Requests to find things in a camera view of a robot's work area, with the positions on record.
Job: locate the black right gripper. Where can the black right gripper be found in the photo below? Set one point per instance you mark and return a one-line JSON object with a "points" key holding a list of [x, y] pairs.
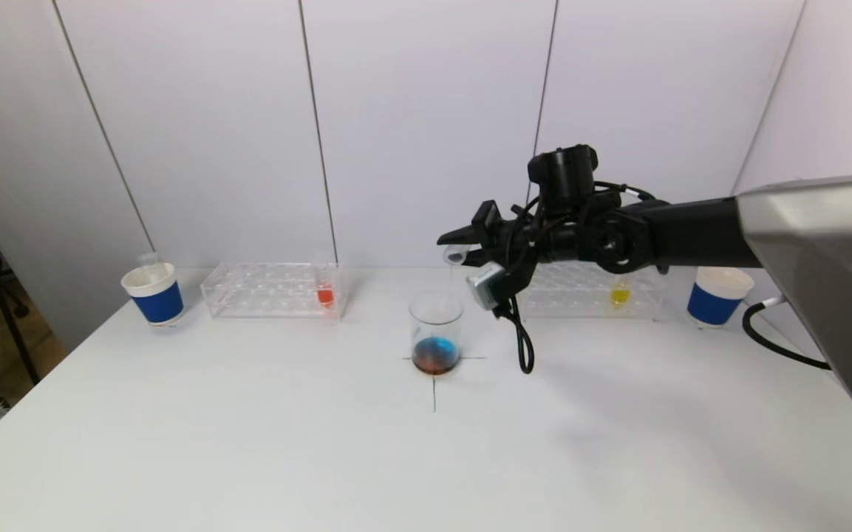
{"points": [[486, 225]]}

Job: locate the test tube with red pigment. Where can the test tube with red pigment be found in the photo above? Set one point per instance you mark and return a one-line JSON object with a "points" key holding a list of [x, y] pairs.
{"points": [[456, 256], [325, 296]]}

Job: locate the test tube with blue pigment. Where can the test tube with blue pigment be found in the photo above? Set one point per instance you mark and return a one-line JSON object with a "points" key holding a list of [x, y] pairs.
{"points": [[148, 258]]}

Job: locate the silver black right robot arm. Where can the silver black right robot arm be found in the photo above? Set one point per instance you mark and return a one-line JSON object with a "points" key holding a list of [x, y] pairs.
{"points": [[825, 244]]}

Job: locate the clear acrylic test tube rack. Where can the clear acrylic test tube rack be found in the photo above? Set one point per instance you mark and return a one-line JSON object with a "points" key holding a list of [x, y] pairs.
{"points": [[581, 295], [270, 299]]}

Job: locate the clear glass beaker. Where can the clear glass beaker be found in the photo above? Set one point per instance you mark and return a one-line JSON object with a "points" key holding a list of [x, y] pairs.
{"points": [[435, 355]]}

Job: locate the test tube with yellow pigment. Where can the test tube with yellow pigment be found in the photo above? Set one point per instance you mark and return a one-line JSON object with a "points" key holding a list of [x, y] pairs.
{"points": [[620, 295]]}

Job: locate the blue white paper cup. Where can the blue white paper cup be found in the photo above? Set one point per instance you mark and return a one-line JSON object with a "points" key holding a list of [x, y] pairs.
{"points": [[712, 307], [158, 303]]}

